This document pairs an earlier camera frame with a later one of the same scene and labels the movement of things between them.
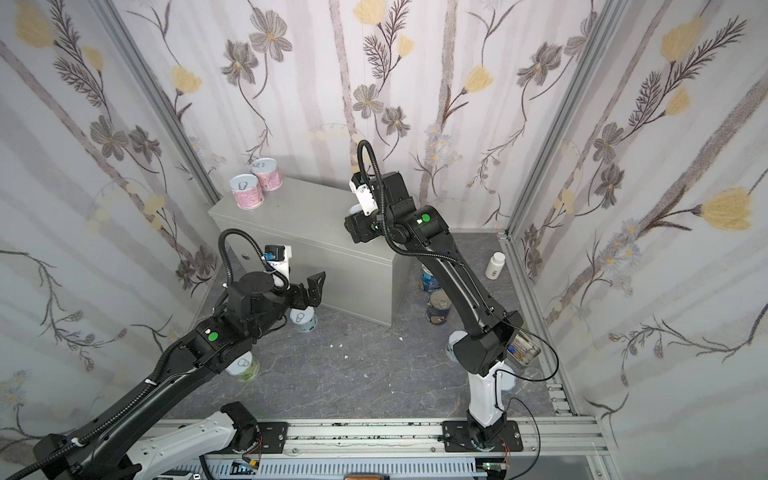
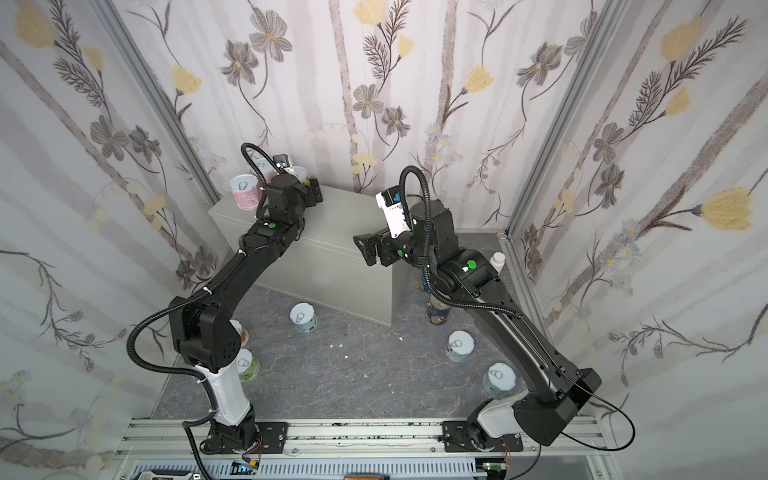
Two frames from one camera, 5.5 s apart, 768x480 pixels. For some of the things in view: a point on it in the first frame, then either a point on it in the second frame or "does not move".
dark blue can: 438,308 does not move
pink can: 246,191 does not move
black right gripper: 358,225 -> 372,249
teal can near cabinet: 305,320 does not move
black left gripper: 303,288 -> 312,192
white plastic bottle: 495,265 does not move
